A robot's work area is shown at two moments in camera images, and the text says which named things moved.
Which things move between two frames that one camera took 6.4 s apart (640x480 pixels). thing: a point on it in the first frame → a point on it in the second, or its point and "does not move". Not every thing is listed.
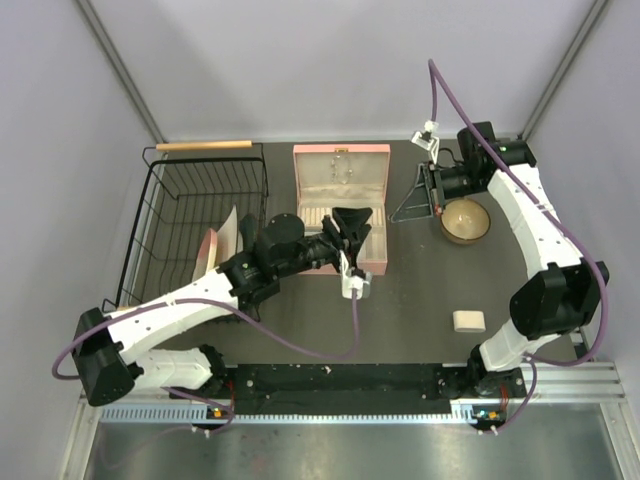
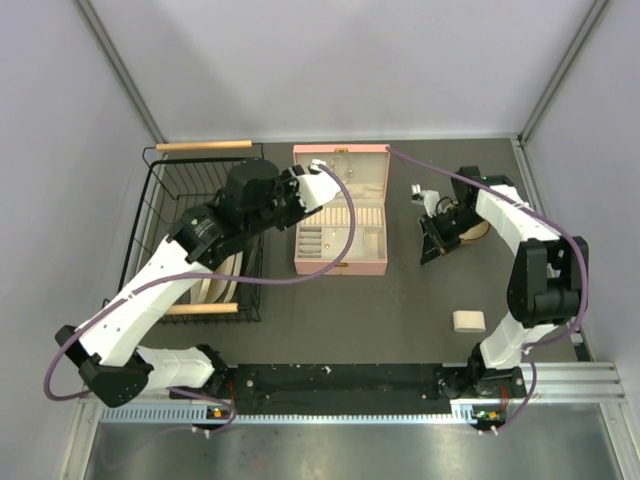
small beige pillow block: (469, 321) does not move
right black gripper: (418, 204) → (434, 242)
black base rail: (354, 389) does not move
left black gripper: (352, 220) → (291, 186)
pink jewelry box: (331, 176) does not move
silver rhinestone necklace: (341, 171) does not move
